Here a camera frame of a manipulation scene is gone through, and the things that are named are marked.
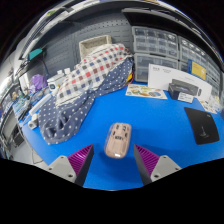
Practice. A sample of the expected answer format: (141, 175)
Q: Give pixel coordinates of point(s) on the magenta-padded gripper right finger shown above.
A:
(163, 166)

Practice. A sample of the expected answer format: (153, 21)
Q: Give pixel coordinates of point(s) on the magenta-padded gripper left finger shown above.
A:
(63, 166)

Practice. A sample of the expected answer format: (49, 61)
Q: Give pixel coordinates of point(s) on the pink computer mouse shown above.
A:
(117, 141)

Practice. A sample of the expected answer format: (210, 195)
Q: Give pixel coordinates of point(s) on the black mouse pad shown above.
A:
(201, 125)

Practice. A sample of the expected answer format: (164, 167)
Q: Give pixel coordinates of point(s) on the navy polka dot cloth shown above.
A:
(66, 120)

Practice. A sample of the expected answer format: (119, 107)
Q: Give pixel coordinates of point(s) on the colourful sticker sheet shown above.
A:
(208, 106)
(146, 91)

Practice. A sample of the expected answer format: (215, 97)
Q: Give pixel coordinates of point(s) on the dark box with white label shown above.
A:
(175, 91)

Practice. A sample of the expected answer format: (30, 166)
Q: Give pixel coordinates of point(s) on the purple bag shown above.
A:
(38, 82)

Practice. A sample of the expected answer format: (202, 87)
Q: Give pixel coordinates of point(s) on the white keyboard box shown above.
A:
(160, 78)

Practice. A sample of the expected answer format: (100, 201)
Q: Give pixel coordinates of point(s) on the red blue checkered cloth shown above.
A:
(90, 73)

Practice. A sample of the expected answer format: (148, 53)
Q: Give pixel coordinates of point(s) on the yellow card with blue edge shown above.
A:
(197, 70)

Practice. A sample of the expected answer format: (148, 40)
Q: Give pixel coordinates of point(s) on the teal box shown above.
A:
(35, 54)

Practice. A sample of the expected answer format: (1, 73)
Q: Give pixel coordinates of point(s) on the white woven basket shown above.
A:
(95, 45)

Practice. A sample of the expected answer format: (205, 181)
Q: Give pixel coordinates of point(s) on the grey wall shelf unit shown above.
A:
(146, 15)

